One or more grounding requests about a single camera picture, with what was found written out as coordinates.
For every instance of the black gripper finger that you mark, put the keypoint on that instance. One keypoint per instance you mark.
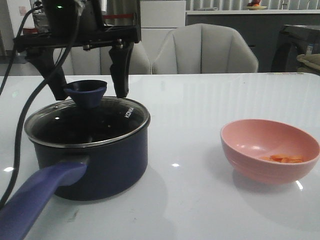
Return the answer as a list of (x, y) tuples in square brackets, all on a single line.
[(120, 55), (43, 60)]

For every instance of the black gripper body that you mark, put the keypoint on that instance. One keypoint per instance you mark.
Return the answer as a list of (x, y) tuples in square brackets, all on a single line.
[(86, 23)]

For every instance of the glass pot lid blue knob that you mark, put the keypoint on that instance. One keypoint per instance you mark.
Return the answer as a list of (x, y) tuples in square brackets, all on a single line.
[(88, 119)]

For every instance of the pink bowl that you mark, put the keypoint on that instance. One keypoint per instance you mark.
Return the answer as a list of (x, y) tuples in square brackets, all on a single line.
[(245, 141)]

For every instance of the orange ham slices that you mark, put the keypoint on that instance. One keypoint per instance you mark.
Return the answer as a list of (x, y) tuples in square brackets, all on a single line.
[(283, 158)]

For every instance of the left beige upholstered chair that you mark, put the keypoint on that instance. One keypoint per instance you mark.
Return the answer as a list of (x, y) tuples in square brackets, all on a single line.
[(97, 61)]

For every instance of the beige upholstered chair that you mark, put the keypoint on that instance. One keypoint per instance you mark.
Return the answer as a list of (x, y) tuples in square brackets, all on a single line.
[(97, 61), (204, 49)]

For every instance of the red trash bin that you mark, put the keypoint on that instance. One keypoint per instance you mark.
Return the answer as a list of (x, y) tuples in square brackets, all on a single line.
[(30, 31)]

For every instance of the white cabinet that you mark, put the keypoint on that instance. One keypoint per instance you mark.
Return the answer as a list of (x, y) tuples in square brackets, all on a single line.
[(158, 17)]

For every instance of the right beige upholstered chair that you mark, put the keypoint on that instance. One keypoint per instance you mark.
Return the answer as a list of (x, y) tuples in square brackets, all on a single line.
[(204, 49)]

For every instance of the dark blue saucepan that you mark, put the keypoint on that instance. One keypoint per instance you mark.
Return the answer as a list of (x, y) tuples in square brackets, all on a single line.
[(84, 174)]

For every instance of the fruit plate on counter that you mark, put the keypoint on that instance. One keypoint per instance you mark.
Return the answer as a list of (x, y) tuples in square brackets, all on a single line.
[(255, 5)]

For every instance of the grey counter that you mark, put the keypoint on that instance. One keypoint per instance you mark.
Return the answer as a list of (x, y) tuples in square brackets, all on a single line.
[(259, 28)]

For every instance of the dark appliance at right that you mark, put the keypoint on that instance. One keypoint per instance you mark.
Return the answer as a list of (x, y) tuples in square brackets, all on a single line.
[(294, 40)]

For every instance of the beige cushion at right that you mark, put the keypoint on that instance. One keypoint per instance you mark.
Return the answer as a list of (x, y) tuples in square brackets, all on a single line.
[(309, 63)]

